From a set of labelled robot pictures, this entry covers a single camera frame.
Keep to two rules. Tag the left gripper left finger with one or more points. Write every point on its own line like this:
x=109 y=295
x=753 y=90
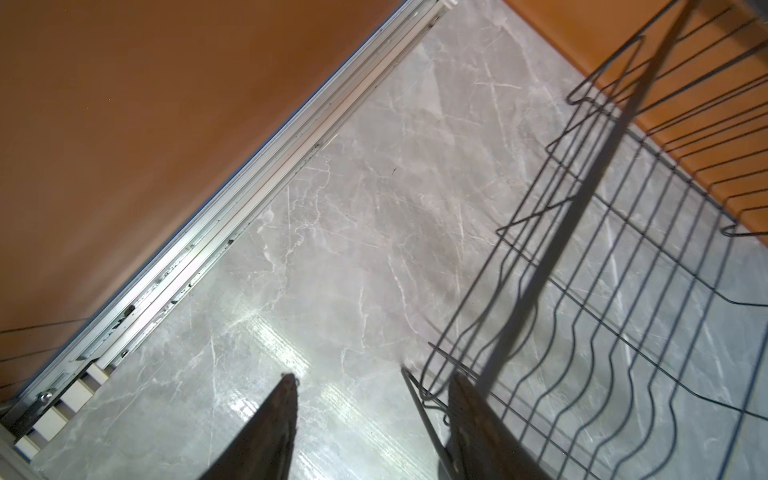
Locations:
x=263 y=449

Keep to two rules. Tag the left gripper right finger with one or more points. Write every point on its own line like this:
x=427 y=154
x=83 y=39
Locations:
x=481 y=446

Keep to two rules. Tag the black wire dish rack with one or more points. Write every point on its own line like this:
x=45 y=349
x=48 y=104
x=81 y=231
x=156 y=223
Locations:
x=618 y=327

